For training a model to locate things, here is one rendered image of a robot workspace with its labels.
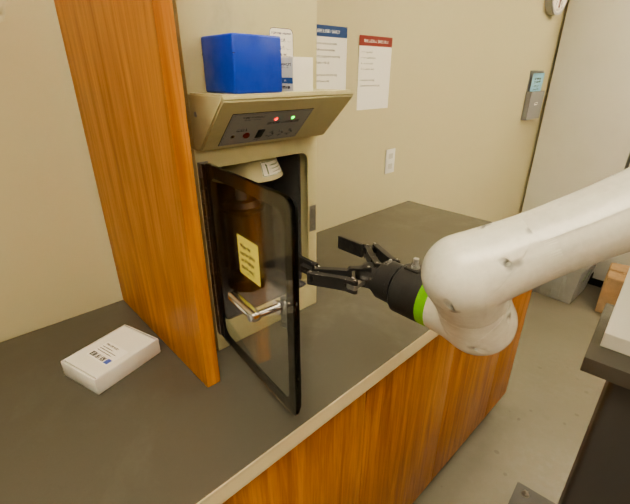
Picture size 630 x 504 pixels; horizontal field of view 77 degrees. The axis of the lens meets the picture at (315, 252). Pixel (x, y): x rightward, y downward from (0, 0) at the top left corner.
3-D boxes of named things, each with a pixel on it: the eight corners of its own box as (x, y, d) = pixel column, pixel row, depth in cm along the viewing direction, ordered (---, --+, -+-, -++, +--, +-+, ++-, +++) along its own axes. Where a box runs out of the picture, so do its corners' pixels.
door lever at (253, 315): (254, 293, 70) (253, 280, 69) (283, 317, 63) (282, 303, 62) (226, 302, 67) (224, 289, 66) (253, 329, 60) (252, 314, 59)
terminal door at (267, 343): (225, 334, 91) (205, 161, 75) (300, 419, 69) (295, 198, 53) (222, 336, 91) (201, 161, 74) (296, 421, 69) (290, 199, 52)
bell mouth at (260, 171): (195, 174, 97) (193, 151, 94) (255, 164, 108) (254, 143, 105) (236, 188, 85) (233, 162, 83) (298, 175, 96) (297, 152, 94)
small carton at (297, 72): (278, 90, 80) (277, 57, 77) (297, 89, 83) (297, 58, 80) (293, 91, 76) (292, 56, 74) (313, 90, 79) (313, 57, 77)
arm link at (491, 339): (500, 379, 60) (532, 320, 62) (490, 346, 51) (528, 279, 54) (420, 338, 69) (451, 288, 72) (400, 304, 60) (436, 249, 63)
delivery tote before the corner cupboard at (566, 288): (491, 278, 325) (498, 241, 311) (514, 263, 350) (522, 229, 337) (572, 308, 283) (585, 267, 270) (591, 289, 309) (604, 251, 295)
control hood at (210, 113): (193, 150, 74) (185, 92, 70) (317, 133, 95) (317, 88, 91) (225, 158, 67) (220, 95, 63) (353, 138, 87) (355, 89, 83)
